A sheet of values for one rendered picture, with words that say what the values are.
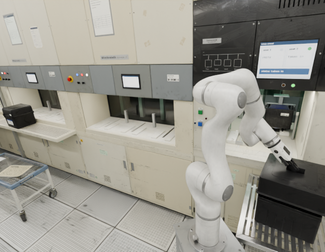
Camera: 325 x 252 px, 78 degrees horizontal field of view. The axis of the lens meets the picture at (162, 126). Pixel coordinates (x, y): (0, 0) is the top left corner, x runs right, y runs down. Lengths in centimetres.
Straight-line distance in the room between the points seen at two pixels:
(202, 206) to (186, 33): 112
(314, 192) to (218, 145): 52
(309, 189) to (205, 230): 51
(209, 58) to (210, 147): 81
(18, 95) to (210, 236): 332
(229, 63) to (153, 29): 61
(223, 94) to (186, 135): 102
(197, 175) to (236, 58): 84
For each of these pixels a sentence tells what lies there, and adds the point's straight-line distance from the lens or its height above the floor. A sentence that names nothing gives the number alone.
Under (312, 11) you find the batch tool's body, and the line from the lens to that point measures 144.
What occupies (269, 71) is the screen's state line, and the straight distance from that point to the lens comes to 144.
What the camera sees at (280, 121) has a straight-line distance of 207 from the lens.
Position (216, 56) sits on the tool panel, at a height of 161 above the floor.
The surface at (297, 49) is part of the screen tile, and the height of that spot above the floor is 163.
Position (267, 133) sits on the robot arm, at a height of 126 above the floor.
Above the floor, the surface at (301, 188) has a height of 106.
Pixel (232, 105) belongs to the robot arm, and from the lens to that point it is 73.
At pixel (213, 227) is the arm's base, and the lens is 108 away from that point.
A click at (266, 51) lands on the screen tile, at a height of 163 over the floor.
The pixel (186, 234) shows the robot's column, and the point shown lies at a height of 76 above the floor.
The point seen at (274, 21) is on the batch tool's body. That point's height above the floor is 179.
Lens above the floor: 171
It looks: 22 degrees down
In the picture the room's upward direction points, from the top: 4 degrees counter-clockwise
